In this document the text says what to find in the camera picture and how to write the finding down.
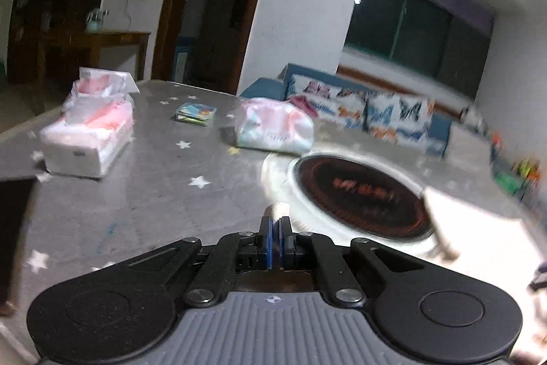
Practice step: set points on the pastel tissue pack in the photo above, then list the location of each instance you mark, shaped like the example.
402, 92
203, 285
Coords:
273, 127

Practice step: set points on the glass kettle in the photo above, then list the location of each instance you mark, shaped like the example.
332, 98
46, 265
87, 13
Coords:
95, 21

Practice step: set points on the white and pink tissue pack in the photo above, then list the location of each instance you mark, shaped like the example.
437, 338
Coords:
87, 134

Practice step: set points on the window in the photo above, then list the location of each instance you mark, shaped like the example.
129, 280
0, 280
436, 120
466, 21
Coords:
419, 31

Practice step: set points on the colourful blurred objects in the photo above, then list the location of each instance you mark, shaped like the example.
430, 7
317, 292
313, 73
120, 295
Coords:
515, 170

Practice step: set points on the round built-in induction cooktop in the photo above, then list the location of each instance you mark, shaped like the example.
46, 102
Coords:
359, 194

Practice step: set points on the blue sofa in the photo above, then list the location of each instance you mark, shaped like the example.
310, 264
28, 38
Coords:
440, 130

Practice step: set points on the dark wooden shelf cabinet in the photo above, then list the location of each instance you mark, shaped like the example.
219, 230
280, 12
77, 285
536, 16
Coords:
51, 6

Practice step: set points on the butterfly print cushion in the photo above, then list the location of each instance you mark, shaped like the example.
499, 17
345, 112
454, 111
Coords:
399, 119
329, 102

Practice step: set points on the small colourful card pack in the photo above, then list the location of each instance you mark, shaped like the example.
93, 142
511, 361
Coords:
195, 114

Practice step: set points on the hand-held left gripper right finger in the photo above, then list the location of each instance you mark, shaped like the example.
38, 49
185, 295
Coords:
282, 247

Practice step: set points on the wooden side table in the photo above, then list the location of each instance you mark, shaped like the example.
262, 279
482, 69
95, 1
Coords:
102, 42

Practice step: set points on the white cloth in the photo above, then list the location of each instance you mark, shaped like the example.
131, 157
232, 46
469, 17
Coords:
483, 232

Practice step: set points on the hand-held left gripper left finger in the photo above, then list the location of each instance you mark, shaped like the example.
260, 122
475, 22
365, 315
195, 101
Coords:
269, 245

